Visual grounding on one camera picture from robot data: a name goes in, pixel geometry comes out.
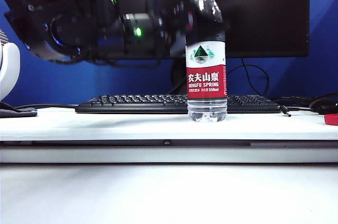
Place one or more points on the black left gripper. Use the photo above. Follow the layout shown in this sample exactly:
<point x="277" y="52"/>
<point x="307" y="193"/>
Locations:
<point x="171" y="31"/>

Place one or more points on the clear plastic water bottle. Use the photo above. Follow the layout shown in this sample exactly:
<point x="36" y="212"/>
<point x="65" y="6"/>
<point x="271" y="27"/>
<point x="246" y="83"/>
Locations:
<point x="206" y="78"/>

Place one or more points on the red bottle cap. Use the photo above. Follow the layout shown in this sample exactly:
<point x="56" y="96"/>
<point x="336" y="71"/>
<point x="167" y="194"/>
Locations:
<point x="332" y="119"/>

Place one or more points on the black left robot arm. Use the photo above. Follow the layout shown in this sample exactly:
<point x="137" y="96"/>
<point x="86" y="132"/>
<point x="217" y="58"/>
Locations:
<point x="66" y="31"/>

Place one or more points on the black monitor stand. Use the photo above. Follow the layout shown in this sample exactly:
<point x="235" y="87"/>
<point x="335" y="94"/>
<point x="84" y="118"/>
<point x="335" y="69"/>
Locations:
<point x="179" y="73"/>

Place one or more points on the black computer monitor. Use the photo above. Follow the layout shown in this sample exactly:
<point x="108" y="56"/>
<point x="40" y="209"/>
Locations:
<point x="264" y="10"/>

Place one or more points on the black computer keyboard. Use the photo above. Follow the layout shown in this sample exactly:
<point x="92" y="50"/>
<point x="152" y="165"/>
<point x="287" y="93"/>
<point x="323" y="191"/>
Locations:
<point x="118" y="105"/>

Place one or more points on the white raised desk board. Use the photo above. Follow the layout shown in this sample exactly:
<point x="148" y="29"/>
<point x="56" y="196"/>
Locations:
<point x="79" y="126"/>

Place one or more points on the blue office partition panel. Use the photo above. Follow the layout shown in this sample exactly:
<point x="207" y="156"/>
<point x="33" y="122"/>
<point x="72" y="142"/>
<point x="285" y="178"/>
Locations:
<point x="52" y="84"/>

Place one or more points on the white desk fan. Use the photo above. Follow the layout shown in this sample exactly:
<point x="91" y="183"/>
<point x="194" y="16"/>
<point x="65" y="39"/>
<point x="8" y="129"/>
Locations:
<point x="9" y="70"/>

